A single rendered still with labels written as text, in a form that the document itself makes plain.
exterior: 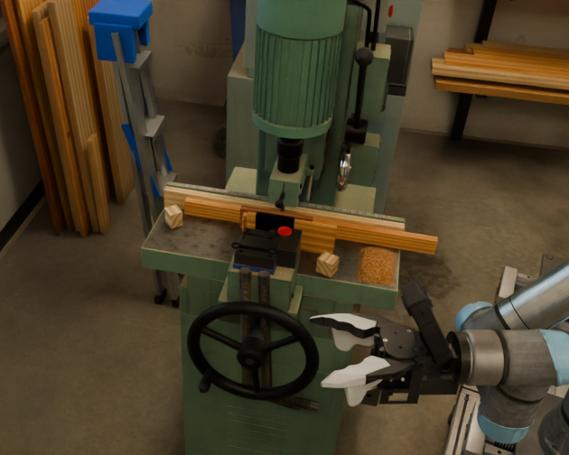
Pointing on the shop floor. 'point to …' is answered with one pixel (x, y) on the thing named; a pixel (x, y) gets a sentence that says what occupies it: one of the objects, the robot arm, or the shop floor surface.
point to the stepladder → (137, 110)
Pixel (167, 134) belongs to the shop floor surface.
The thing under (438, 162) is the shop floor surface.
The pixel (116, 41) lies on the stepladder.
